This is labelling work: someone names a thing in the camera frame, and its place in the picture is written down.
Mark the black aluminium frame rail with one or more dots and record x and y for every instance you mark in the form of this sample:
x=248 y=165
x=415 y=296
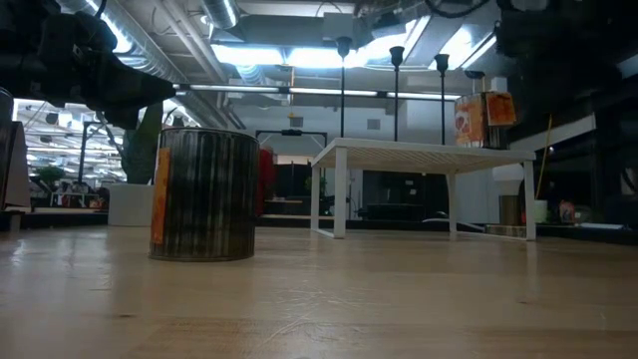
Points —
x=286 y=223

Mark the silver tin candle orange label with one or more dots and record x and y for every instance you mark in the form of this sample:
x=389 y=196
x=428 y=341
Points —
x=471 y=122

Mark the green plant in white pot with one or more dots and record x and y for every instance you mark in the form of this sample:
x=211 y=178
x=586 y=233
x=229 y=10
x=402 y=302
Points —
x=130 y=204

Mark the pale green cup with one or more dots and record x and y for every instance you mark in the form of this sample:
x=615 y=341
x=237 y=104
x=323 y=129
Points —
x=542 y=212

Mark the small green plant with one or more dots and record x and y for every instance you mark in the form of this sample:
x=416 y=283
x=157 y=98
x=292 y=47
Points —
x=50 y=174

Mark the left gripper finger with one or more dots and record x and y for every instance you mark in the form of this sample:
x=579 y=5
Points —
x=128 y=118
x=129 y=90

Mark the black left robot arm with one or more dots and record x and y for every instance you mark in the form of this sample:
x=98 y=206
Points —
x=20 y=55

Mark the black aluminium frame rails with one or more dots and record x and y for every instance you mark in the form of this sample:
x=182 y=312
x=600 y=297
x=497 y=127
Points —
x=60 y=220

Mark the long ceiling light bar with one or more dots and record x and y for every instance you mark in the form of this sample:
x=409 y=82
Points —
x=324 y=91

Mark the black metal gantry frame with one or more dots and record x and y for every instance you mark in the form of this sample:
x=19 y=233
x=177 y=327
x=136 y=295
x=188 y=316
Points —
x=291 y=132

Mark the person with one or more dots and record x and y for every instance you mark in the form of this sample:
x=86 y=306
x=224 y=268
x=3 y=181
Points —
x=266 y=179

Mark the silver tin candle orange tag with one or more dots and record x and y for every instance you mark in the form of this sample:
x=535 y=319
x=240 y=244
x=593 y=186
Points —
x=209 y=199

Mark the white perforated shelf riser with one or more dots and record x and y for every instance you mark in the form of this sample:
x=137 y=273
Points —
x=340 y=199

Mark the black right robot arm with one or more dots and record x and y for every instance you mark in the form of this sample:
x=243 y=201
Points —
x=625 y=25

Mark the black candlestick holder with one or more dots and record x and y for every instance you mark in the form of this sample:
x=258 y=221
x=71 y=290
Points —
x=343 y=46
x=441 y=62
x=397 y=55

